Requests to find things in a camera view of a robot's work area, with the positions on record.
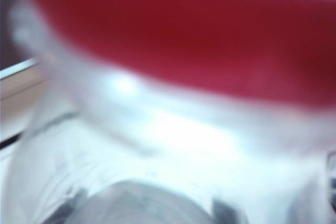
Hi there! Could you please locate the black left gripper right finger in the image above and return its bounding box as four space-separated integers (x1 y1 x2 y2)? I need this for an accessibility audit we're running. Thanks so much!
213 199 249 224

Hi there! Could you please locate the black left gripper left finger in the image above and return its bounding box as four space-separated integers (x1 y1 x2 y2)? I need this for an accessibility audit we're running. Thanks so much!
49 188 89 224

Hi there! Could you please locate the clear red-label water bottle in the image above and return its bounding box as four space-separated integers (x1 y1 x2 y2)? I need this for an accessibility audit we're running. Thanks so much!
5 0 336 224

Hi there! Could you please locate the aluminium partition base rail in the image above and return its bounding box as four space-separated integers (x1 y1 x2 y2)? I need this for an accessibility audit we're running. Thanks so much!
0 58 40 80

